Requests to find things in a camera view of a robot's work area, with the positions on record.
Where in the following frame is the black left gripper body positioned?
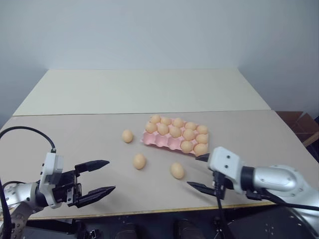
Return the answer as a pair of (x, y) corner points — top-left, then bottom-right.
(51, 169), (83, 204)

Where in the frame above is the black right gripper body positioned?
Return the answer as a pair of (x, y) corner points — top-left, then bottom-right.
(211, 170), (235, 200)

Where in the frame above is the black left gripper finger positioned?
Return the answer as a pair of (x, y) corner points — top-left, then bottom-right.
(67, 185), (117, 209)
(74, 159), (111, 178)

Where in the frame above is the pink egg tray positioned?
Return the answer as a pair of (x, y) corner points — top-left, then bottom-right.
(141, 115), (210, 157)

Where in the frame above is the silver robot body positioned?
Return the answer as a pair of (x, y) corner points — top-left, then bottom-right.
(290, 208), (319, 239)

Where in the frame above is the brown cardboard box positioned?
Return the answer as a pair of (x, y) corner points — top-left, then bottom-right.
(276, 110), (319, 150)

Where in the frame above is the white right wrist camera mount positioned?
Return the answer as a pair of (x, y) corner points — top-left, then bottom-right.
(207, 146), (246, 195)

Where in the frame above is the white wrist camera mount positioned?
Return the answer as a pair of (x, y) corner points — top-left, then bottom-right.
(207, 146), (246, 195)
(39, 152), (65, 210)

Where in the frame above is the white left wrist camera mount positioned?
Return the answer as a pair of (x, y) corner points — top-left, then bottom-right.
(39, 152), (65, 210)

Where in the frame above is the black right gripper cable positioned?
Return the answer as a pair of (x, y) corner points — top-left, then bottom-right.
(216, 196), (234, 239)

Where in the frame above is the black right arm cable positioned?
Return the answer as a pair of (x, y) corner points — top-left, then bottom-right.
(245, 188), (319, 210)

